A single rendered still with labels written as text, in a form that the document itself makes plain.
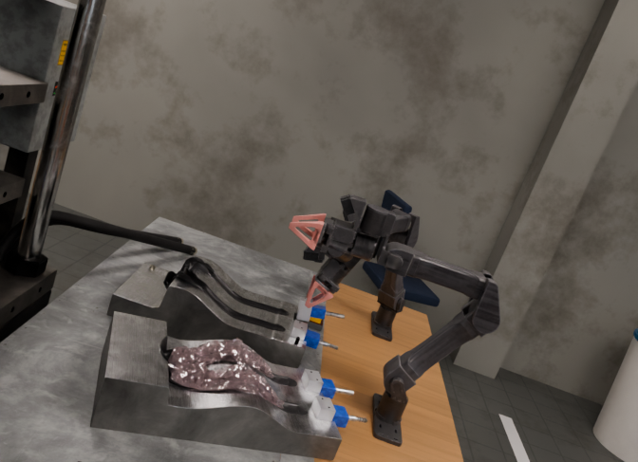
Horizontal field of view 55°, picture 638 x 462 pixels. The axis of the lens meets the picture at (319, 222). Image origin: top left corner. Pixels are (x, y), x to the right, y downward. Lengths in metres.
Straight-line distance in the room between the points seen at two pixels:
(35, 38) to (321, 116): 2.65
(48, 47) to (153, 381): 0.95
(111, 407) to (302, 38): 3.28
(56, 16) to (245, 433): 1.13
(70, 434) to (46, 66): 0.96
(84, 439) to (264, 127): 3.23
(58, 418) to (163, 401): 0.19
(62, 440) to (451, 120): 3.43
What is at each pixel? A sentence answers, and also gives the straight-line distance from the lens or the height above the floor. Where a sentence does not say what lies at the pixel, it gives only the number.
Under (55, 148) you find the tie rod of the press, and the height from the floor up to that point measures 1.14.
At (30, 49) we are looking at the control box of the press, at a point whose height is 1.34.
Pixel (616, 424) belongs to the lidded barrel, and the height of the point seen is 0.17.
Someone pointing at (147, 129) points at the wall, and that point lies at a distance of 4.44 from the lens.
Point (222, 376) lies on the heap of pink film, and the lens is 1.33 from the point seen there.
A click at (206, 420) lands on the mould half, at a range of 1.27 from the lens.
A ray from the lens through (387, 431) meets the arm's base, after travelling 1.57.
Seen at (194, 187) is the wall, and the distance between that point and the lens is 4.39.
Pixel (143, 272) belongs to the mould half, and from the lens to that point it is 1.79.
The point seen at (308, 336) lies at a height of 0.90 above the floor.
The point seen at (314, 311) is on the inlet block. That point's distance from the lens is 1.71.
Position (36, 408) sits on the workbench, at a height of 0.80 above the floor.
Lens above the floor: 1.56
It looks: 14 degrees down
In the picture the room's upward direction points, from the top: 20 degrees clockwise
